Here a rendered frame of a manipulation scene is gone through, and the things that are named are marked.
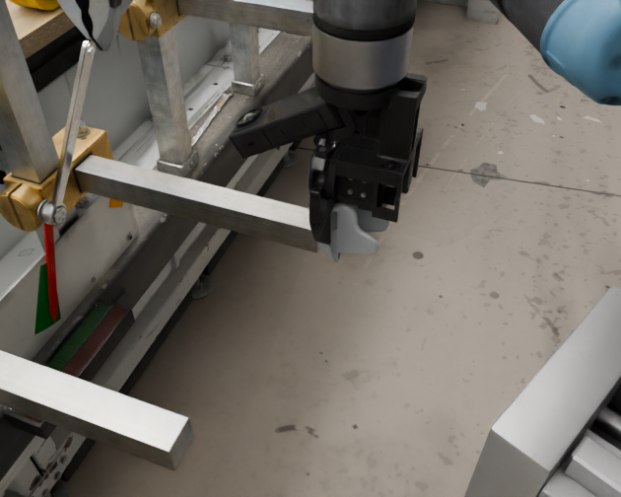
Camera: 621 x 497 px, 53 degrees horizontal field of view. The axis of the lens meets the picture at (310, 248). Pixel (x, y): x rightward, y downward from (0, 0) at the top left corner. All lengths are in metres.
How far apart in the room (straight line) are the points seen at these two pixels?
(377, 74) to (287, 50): 0.81
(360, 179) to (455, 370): 1.11
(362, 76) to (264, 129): 0.12
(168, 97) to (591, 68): 0.63
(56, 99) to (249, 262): 0.90
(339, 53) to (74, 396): 0.32
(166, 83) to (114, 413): 0.49
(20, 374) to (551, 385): 0.39
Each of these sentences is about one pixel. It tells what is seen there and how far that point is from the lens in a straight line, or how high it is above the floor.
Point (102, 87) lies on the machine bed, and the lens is 1.13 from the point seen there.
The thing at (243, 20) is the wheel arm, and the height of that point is 0.94.
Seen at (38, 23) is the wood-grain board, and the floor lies 0.90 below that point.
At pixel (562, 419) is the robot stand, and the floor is 0.99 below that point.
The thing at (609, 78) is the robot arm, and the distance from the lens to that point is 0.36.
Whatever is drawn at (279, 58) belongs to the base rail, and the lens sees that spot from 1.25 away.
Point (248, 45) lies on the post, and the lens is 1.09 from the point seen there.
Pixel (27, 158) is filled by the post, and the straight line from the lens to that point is 0.69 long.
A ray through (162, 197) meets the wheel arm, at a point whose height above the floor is 0.85.
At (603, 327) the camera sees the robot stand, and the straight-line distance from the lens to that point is 0.39.
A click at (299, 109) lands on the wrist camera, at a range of 0.53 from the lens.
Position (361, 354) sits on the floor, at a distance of 1.58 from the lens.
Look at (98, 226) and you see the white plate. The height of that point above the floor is 0.77.
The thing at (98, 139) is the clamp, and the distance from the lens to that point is 0.75.
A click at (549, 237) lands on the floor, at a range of 2.00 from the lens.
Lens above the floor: 1.27
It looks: 44 degrees down
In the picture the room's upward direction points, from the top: straight up
